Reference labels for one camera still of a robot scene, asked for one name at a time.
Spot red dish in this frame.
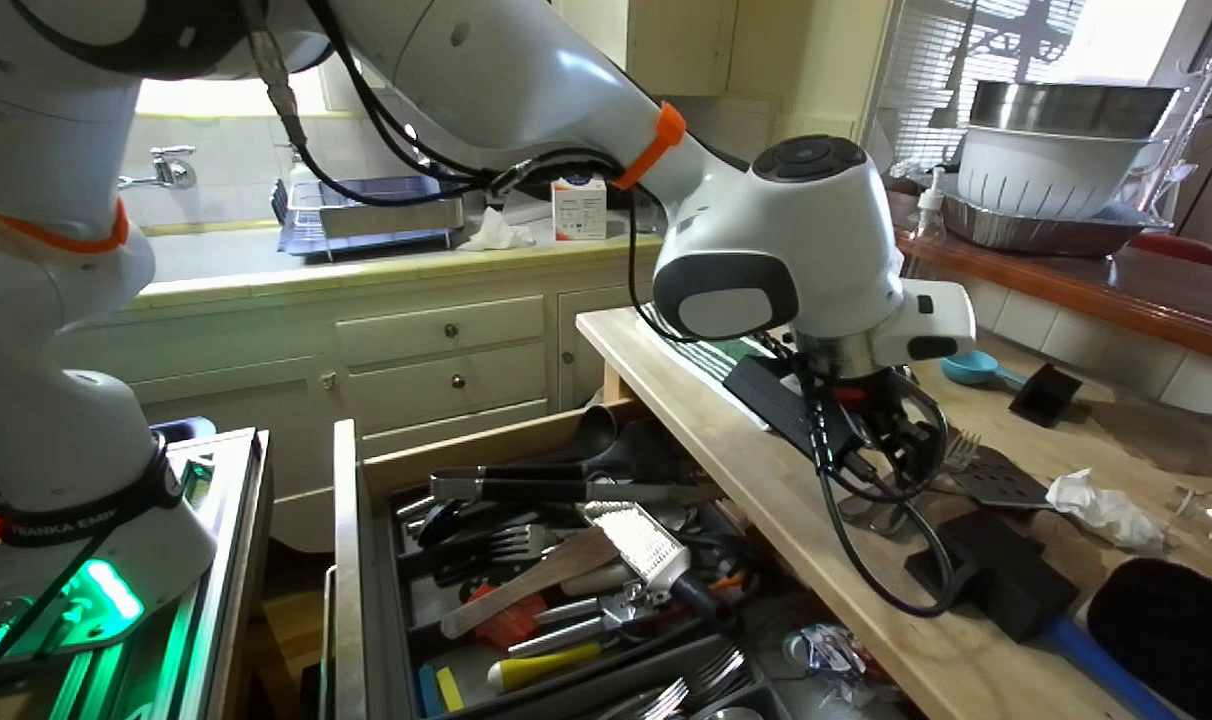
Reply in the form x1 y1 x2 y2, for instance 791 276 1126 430
1126 233 1212 274

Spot steel cooking pot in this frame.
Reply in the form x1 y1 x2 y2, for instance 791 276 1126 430
965 77 1181 139

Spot yellow handled utensil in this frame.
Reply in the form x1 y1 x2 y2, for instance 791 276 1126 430
480 637 612 697

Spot wooden work table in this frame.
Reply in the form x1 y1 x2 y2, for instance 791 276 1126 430
572 304 1212 720

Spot clear dish soap bottle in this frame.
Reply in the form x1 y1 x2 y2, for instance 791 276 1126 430
280 158 327 237

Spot dark blue bowl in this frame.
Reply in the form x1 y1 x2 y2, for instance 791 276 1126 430
1082 556 1212 720

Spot wooden spatula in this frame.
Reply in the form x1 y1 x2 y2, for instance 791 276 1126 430
435 525 623 650

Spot metal baking pan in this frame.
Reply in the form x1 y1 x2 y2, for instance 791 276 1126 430
938 195 1146 262

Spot cream kitchen counter cabinet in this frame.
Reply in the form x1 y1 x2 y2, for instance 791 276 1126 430
68 233 716 556

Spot long black handled utensil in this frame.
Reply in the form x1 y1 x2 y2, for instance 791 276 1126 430
418 471 728 511

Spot crumpled clear plastic wrap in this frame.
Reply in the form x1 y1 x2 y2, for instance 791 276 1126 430
775 620 876 684

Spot metal robot mounting stand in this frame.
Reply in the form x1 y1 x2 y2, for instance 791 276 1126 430
0 414 275 720

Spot crumpled white tissue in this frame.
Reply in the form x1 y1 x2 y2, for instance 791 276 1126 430
1040 468 1166 556

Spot white carton blue oval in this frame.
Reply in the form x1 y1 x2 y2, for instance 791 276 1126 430
549 173 614 248

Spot white wire rack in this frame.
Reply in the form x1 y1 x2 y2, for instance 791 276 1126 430
1118 0 1212 224

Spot small black block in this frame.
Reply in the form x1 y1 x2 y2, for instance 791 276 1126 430
1004 359 1082 431

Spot dark wooden bar shelf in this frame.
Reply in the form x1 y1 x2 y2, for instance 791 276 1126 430
896 216 1212 373

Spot white bristle paint brush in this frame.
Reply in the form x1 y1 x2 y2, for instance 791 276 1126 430
577 497 728 616

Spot black slotted turner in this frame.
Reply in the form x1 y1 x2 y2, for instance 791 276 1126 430
395 515 557 594

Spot chrome wall faucet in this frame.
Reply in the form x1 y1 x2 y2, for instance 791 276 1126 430
121 139 199 193

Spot blue flat board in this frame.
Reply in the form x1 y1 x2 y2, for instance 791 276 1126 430
1037 614 1175 720

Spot black plastic holder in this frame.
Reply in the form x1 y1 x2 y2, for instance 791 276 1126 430
899 511 1078 645

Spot red utensil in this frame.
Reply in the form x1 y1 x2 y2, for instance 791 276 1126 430
459 575 557 656

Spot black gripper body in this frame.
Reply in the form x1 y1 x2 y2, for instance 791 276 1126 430
821 369 950 486

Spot open utensil drawer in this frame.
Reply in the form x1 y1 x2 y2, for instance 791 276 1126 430
320 397 929 720

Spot blue measuring scoop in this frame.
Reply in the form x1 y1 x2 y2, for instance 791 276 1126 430
936 350 1027 397

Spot silver metal tongs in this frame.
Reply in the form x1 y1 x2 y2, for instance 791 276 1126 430
598 645 754 720

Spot white plastic colander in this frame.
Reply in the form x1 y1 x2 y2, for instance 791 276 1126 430
954 121 1166 227

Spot black ladle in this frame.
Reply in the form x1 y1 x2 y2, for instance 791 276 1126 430
567 403 694 492

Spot white crumpled cloth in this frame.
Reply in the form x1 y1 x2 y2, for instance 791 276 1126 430
459 203 557 256

